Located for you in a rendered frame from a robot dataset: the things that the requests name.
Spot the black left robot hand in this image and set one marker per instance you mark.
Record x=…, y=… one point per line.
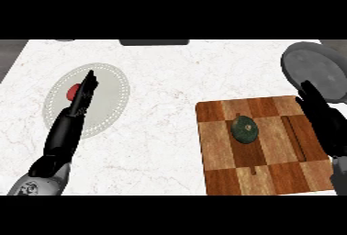
x=69, y=131

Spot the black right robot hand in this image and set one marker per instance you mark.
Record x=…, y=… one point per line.
x=324, y=119

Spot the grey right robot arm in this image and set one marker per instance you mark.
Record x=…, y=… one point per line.
x=341, y=175

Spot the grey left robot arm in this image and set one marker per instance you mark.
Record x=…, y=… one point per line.
x=42, y=182

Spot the checkered wooden cutting board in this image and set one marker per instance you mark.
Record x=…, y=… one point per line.
x=267, y=153

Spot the grey round pan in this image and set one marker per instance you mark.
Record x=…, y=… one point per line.
x=317, y=68

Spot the dark green squash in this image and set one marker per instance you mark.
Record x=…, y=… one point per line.
x=245, y=129

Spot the red round fruit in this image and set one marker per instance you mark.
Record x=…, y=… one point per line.
x=73, y=92

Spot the pale grey oval placemat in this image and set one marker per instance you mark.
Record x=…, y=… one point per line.
x=106, y=101

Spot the small grey object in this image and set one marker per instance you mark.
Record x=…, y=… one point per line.
x=64, y=40

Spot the dark grey flat appliance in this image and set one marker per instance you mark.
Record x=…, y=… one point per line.
x=155, y=42

